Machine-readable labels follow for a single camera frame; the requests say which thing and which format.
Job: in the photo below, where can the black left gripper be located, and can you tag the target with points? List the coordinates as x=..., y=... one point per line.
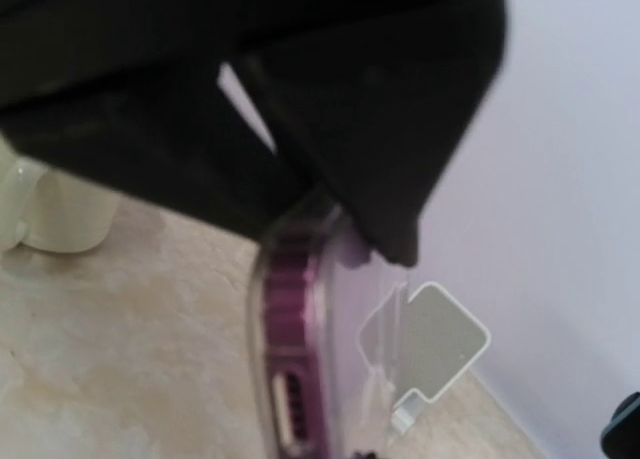
x=96, y=88

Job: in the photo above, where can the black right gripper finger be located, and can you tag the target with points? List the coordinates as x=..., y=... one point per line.
x=620, y=439

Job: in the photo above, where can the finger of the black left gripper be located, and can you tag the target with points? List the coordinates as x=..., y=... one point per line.
x=375, y=130

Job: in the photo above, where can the silver folding phone stand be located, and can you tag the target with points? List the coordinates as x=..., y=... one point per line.
x=421, y=343

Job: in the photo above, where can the clear-case black phone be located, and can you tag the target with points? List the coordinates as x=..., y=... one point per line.
x=323, y=335

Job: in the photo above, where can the white mug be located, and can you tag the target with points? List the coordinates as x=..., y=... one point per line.
x=50, y=210

